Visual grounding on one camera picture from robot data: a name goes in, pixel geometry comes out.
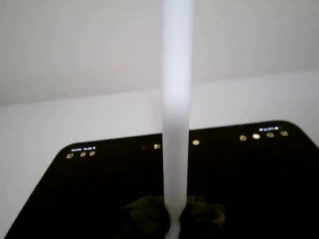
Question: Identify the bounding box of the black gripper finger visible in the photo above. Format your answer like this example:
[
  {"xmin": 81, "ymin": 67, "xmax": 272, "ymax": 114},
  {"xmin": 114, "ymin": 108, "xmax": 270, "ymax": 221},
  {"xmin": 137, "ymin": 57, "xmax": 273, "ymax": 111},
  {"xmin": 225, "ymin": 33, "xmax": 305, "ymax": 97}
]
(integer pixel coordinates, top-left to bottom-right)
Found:
[
  {"xmin": 121, "ymin": 195, "xmax": 172, "ymax": 239},
  {"xmin": 179, "ymin": 195, "xmax": 226, "ymax": 239}
]

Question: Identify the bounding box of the white stylus pen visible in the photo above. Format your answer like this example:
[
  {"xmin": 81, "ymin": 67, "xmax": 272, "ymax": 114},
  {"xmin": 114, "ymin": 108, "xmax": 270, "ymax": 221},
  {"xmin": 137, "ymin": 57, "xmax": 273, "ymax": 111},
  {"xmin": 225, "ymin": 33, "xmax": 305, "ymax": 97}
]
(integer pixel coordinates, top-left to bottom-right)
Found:
[{"xmin": 159, "ymin": 0, "xmax": 195, "ymax": 239}]

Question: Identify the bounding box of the black induction cooktop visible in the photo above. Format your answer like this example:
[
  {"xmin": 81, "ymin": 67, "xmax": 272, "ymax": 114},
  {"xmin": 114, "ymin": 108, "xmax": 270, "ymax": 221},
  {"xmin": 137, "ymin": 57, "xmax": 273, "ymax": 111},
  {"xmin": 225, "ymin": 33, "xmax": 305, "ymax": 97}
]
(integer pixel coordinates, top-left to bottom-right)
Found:
[{"xmin": 3, "ymin": 120, "xmax": 319, "ymax": 239}]

